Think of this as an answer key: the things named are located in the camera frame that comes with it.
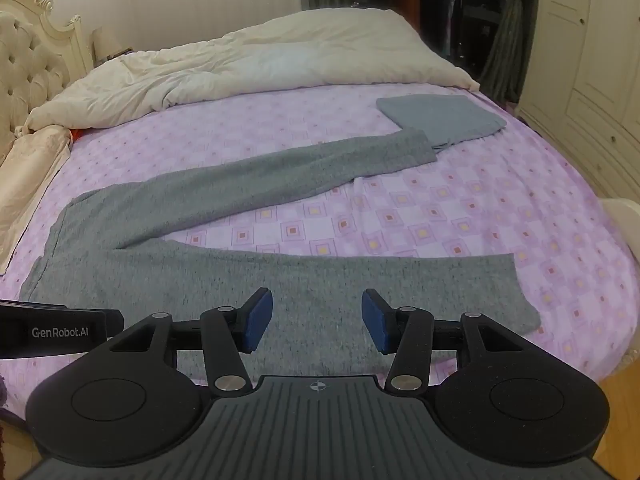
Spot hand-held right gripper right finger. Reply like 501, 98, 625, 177
361, 288, 528, 392

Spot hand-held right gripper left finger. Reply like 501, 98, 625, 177
107, 287, 274, 392

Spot grey pants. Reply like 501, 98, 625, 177
20, 128, 542, 386

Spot bed with purple patterned sheet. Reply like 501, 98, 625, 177
0, 82, 640, 418

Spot cream satin pillow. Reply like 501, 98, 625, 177
0, 126, 73, 273

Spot folded blue-grey cloth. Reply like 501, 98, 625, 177
376, 94, 507, 153

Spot cream duvet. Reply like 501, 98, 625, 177
25, 8, 481, 131

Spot cream tufted headboard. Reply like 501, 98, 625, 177
0, 0, 96, 166

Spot dark green curtain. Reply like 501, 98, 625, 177
482, 0, 543, 106

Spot cream wardrobe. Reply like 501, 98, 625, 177
517, 0, 640, 201

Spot white bed frame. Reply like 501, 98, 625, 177
599, 198, 640, 243

